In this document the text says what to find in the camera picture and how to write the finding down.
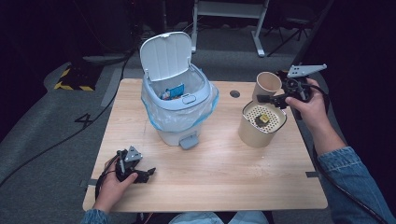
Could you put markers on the yellow and dark scrap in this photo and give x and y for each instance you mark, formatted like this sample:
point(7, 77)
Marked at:
point(263, 119)

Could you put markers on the person's left hand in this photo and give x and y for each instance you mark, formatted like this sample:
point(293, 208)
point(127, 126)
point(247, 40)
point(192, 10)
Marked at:
point(112, 189)

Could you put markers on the white desk frame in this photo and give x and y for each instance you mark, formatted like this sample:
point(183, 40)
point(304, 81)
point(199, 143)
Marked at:
point(230, 9)

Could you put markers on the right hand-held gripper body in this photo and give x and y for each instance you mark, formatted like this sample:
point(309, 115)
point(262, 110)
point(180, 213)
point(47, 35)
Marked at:
point(297, 85)

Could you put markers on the white pedal trash bin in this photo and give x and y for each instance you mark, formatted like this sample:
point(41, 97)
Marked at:
point(174, 62)

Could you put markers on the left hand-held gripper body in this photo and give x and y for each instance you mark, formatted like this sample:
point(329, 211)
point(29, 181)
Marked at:
point(127, 165)

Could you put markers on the person's left leg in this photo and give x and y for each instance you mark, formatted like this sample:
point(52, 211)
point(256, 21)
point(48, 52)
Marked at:
point(196, 218)

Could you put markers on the yellow black striped mat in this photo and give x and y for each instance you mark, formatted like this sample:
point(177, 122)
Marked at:
point(76, 79)

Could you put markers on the person's leg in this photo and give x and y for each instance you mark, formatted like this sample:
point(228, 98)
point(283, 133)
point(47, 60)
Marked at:
point(196, 218)
point(249, 217)

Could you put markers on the beige paper cup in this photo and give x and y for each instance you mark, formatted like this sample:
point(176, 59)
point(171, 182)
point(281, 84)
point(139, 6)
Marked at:
point(267, 82)

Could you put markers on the beige container with strainer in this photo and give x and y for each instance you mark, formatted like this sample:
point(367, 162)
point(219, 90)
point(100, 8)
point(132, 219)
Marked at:
point(255, 133)

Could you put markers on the grey tape strip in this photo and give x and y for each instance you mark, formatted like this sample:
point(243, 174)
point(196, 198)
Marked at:
point(311, 174)
point(89, 183)

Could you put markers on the person's right leg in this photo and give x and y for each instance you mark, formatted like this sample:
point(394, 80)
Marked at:
point(249, 217)

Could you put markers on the blue snack packet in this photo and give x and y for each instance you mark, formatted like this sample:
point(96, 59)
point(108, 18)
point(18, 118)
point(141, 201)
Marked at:
point(174, 91)

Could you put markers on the person's right hand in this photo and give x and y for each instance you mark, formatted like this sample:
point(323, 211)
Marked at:
point(311, 109)

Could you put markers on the black tripod stand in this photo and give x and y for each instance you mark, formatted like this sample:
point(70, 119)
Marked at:
point(289, 31)

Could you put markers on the clear plastic bin liner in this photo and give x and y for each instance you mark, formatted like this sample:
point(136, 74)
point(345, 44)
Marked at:
point(177, 118)

